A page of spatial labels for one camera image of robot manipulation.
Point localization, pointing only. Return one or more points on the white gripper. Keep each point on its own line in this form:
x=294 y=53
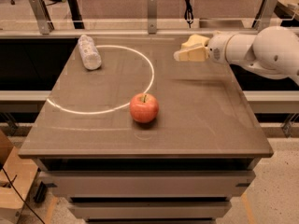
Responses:
x=216 y=48

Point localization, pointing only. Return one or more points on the yellow sponge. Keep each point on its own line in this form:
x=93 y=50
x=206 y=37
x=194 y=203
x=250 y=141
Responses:
x=195 y=40

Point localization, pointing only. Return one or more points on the cardboard box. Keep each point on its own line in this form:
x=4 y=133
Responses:
x=16 y=178

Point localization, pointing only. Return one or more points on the grey drawer cabinet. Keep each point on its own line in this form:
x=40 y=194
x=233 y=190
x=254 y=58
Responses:
x=184 y=167

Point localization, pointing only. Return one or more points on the metal railing with glass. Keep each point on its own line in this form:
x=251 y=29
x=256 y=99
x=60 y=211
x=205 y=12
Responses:
x=45 y=18

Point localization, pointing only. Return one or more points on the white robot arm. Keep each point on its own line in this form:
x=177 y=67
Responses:
x=272 y=53

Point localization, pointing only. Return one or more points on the red apple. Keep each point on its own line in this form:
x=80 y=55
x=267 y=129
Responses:
x=143 y=108

